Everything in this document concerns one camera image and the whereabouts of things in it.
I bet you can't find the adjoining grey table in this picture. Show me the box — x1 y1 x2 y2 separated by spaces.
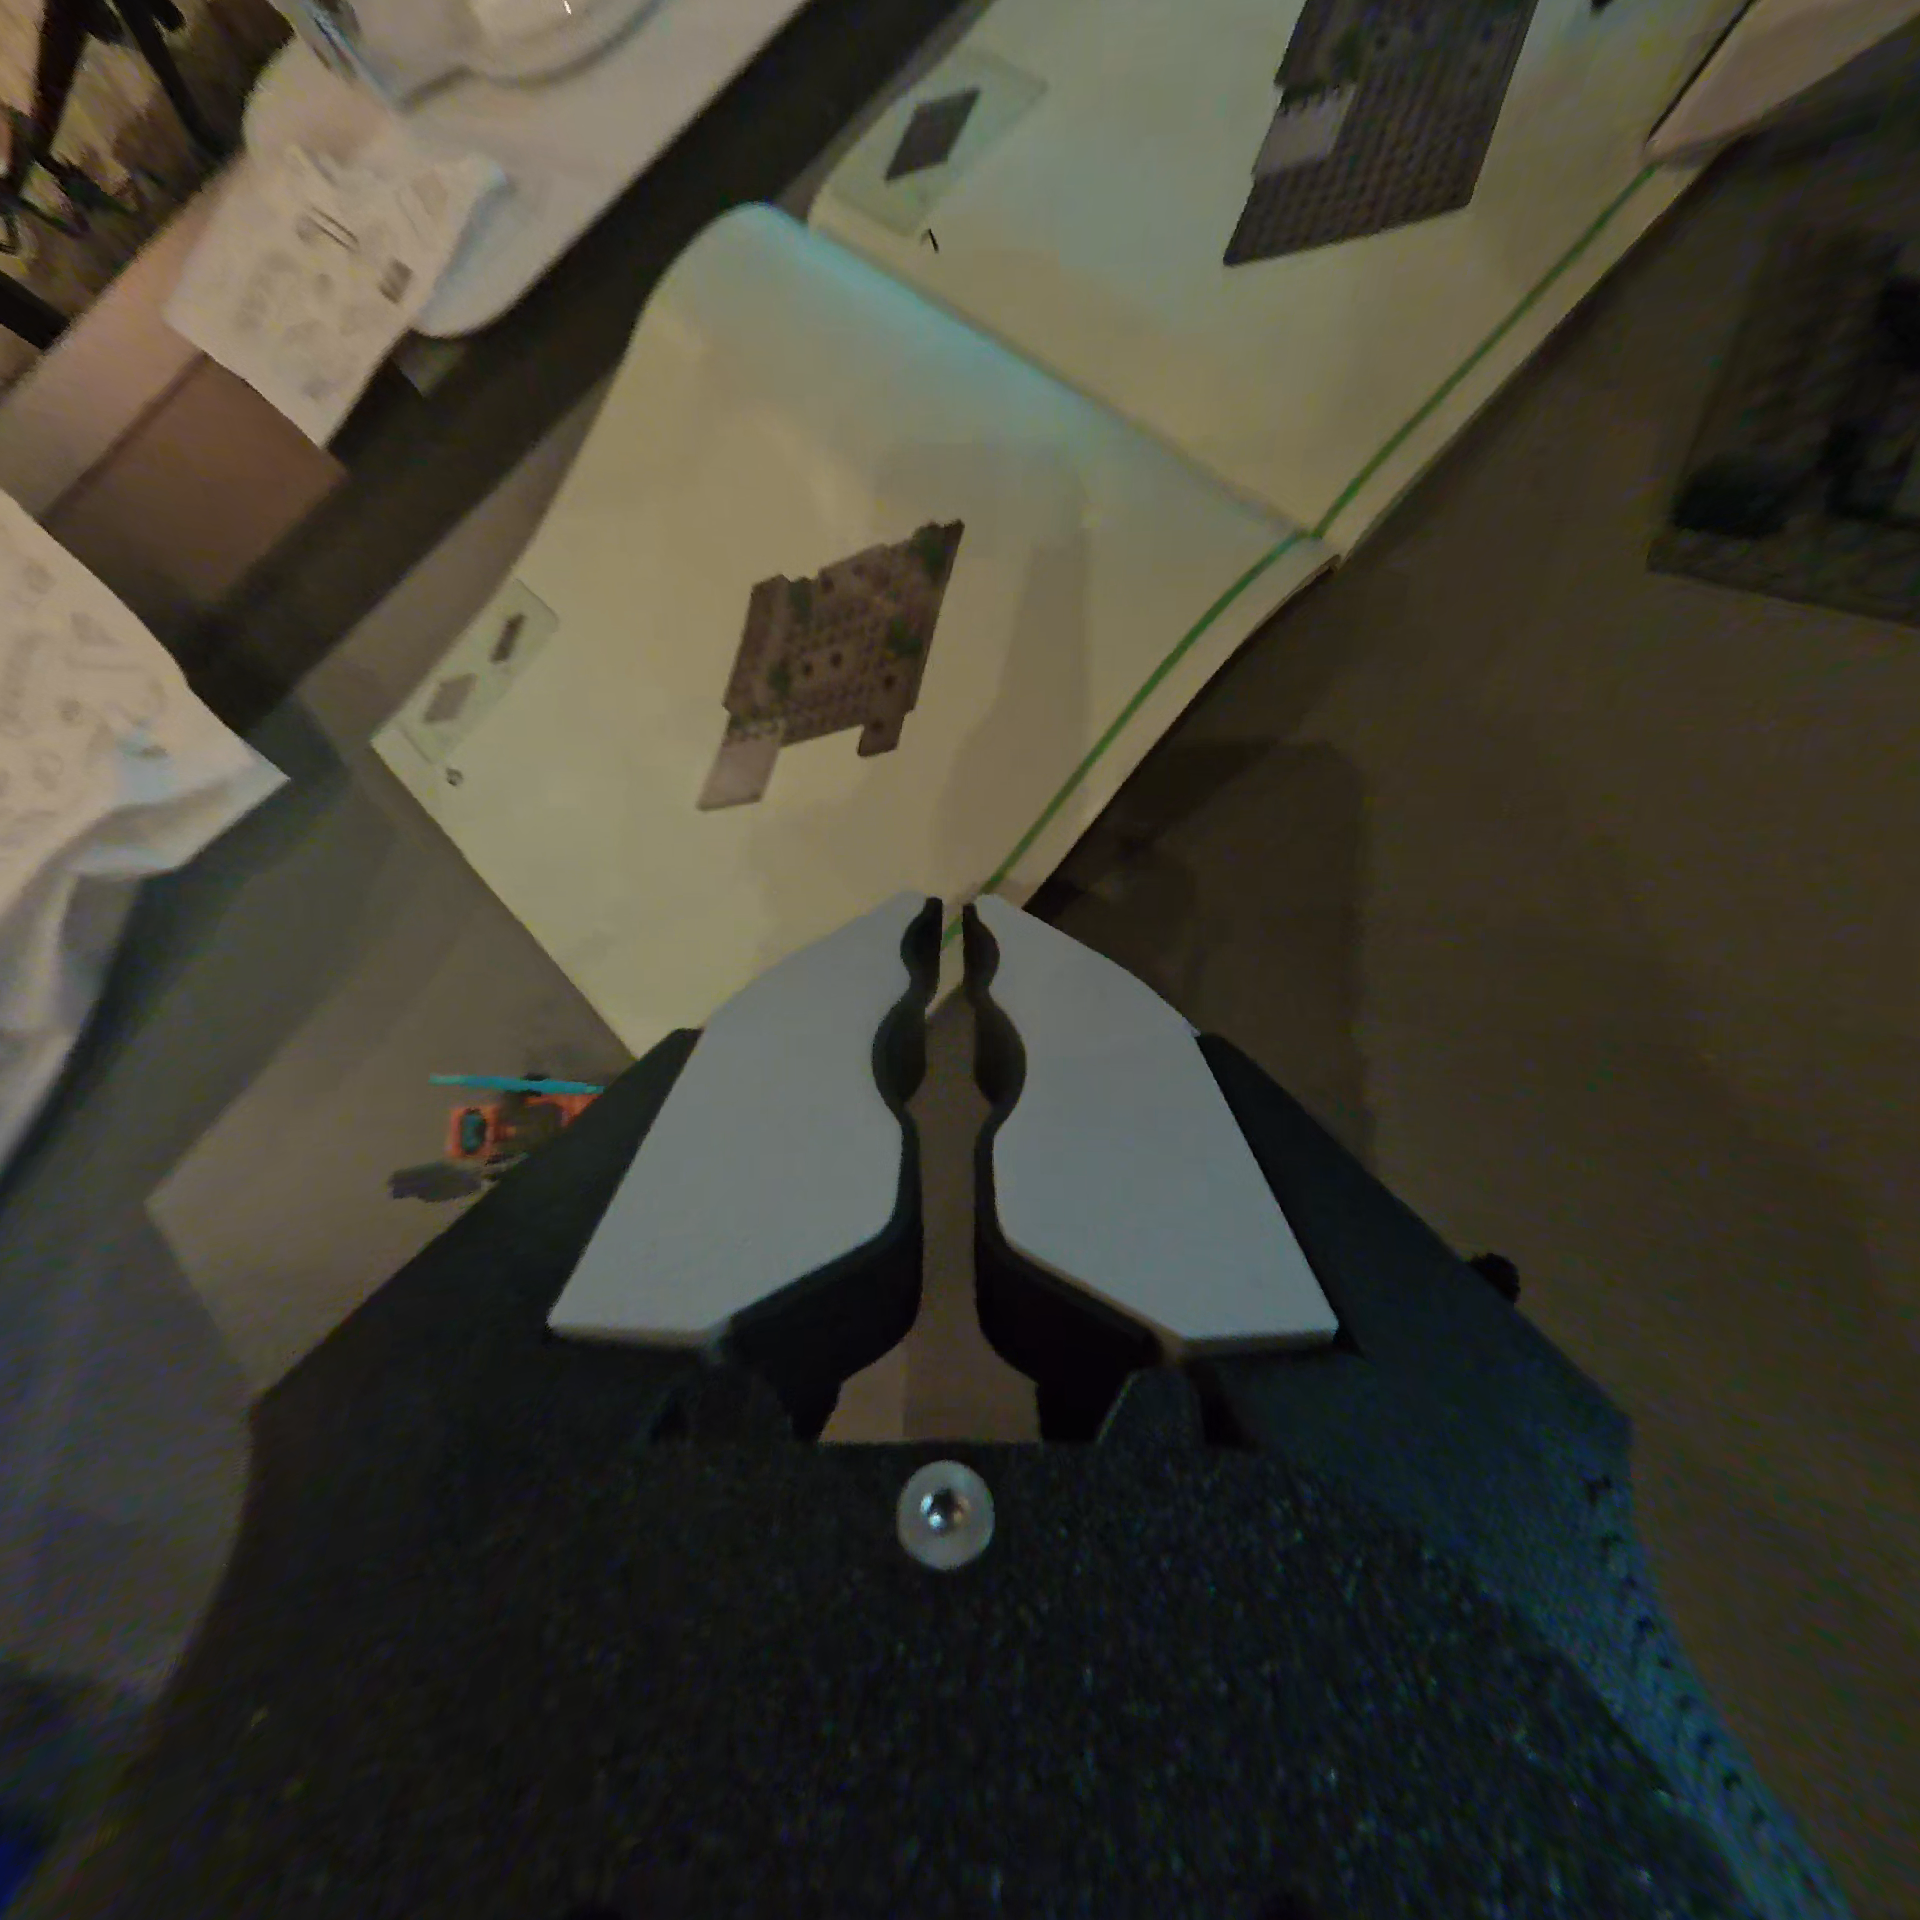
0 0 960 707

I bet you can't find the grey studded building baseplate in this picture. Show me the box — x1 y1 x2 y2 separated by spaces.
1647 226 1920 623

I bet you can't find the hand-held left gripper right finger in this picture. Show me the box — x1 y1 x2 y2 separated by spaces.
962 896 1339 1354

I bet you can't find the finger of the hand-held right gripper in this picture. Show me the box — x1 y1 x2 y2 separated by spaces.
1643 0 1920 166

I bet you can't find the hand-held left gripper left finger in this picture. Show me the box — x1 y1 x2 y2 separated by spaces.
545 895 945 1347

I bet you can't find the white printed leaflet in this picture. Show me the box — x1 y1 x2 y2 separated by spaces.
162 104 514 446

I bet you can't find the crumpled white paper bag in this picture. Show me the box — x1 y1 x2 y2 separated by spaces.
0 494 289 1172

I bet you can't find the white instruction booklet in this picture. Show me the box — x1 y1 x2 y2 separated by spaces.
367 0 1771 1059

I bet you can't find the blue plastic bin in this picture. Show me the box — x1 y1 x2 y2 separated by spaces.
0 1665 98 1920

